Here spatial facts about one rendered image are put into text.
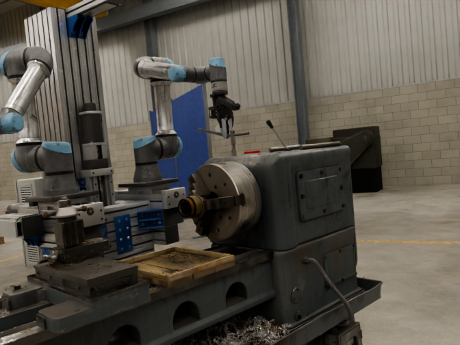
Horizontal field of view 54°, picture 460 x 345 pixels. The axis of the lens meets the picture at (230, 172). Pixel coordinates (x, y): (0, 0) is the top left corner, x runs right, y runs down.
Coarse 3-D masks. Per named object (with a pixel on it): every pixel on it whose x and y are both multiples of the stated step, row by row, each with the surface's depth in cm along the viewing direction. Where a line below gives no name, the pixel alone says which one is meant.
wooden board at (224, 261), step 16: (144, 256) 178; (160, 256) 181; (192, 256) 176; (208, 256) 172; (224, 256) 166; (144, 272) 153; (160, 272) 156; (176, 272) 146; (192, 272) 150; (208, 272) 155
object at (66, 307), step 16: (16, 288) 141; (32, 288) 143; (48, 288) 140; (64, 288) 133; (112, 288) 128; (128, 288) 128; (144, 288) 131; (16, 304) 138; (64, 304) 125; (80, 304) 124; (96, 304) 121; (112, 304) 124; (128, 304) 127; (48, 320) 116; (64, 320) 115; (80, 320) 118; (96, 320) 120
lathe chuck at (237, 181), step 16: (208, 176) 181; (224, 176) 174; (240, 176) 175; (224, 192) 175; (240, 192) 171; (224, 208) 176; (240, 208) 170; (224, 224) 177; (240, 224) 173; (224, 240) 178
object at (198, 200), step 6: (186, 198) 171; (192, 198) 171; (198, 198) 172; (180, 204) 172; (186, 204) 176; (192, 204) 169; (198, 204) 171; (180, 210) 173; (186, 210) 176; (192, 210) 169; (198, 210) 170; (204, 210) 175; (186, 216) 170; (192, 216) 172; (198, 216) 174
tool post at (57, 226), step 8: (72, 216) 146; (56, 224) 146; (64, 224) 143; (72, 224) 145; (80, 224) 146; (56, 232) 146; (64, 232) 142; (72, 232) 145; (80, 232) 146; (56, 240) 147; (64, 240) 143; (72, 240) 145; (80, 240) 146
